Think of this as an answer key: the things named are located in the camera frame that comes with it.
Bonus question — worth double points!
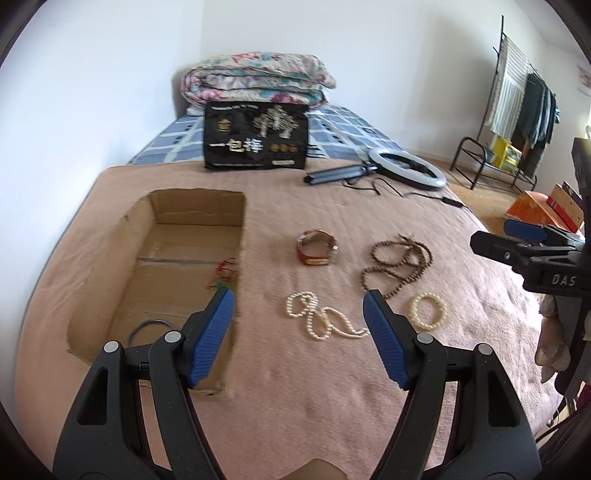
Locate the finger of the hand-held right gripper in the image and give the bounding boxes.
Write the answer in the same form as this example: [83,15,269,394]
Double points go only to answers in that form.
[470,231,536,274]
[503,219,561,246]

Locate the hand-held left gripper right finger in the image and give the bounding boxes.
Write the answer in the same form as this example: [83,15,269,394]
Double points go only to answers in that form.
[362,290,539,480]

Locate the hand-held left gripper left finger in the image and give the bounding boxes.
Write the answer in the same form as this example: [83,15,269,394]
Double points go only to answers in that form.
[53,288,236,480]

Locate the cream bead bracelet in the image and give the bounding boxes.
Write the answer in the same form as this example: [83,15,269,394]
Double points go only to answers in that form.
[410,292,448,330]

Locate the brown wooden bead necklace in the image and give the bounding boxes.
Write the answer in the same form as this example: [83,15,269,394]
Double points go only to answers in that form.
[361,234,432,298]

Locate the white pearl necklace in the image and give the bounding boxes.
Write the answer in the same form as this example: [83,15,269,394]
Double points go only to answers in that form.
[285,292,370,341]

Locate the cardboard box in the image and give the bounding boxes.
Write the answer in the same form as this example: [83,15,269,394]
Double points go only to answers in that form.
[67,188,247,397]

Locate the red strap wristwatch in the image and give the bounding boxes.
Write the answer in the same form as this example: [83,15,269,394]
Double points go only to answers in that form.
[295,229,340,267]

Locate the person's right hand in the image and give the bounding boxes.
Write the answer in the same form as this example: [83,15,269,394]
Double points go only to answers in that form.
[536,295,574,384]

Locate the orange box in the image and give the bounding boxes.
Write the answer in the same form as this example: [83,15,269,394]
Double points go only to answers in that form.
[505,191,552,223]

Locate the red box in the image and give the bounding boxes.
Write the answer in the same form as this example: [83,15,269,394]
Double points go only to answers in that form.
[546,181,585,233]

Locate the dark thin bangle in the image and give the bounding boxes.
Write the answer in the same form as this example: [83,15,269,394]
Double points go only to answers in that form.
[127,320,185,347]

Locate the yellow box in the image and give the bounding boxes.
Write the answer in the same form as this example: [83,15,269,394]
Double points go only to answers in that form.
[488,136,525,172]

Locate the pink blanket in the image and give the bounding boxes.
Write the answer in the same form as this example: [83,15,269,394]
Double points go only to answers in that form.
[18,164,561,480]

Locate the black metal shoe rack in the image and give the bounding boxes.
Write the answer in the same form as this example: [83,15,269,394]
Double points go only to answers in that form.
[451,137,539,191]

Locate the dark hanging clothes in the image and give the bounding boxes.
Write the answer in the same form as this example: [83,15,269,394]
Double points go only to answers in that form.
[515,71,561,160]

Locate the striped hanging cloth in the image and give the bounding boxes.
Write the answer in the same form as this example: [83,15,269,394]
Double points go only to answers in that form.
[490,37,529,137]

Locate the black folded tripod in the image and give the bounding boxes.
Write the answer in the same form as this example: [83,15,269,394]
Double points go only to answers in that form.
[304,164,377,185]

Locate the black metal clothes rack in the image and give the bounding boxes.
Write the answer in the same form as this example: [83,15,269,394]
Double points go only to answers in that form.
[485,15,561,181]

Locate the black snack bag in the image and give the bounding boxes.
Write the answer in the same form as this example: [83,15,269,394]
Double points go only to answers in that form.
[203,102,311,171]

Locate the blue checked bed sheet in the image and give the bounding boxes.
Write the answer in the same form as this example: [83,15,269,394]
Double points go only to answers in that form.
[127,104,407,167]

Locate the folded floral quilt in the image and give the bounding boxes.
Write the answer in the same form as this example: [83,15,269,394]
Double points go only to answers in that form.
[181,53,338,109]

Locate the black cable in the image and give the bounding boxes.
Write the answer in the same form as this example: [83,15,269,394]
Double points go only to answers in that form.
[342,175,465,208]

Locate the red string bracelet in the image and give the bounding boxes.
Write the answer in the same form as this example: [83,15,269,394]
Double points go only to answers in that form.
[207,258,238,291]

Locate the white ring light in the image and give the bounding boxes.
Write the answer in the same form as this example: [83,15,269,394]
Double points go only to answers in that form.
[367,148,448,191]

